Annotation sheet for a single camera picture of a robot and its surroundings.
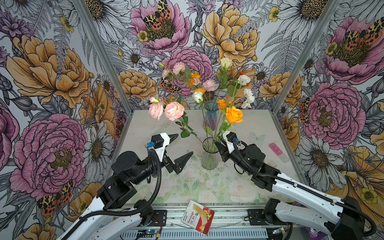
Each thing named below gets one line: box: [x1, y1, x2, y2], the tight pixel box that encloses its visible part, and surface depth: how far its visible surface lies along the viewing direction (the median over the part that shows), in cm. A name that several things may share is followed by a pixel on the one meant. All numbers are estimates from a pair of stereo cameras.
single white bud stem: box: [192, 91, 210, 144], surface depth 73 cm
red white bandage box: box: [181, 200, 215, 235], surface depth 73 cm
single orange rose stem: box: [217, 106, 244, 139], surface depth 58 cm
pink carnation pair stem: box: [193, 77, 220, 103], surface depth 92 cm
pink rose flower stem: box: [162, 62, 207, 104], surface depth 85 cm
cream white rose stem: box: [217, 57, 233, 101], surface depth 91 cm
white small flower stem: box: [229, 74, 255, 109], surface depth 75 cm
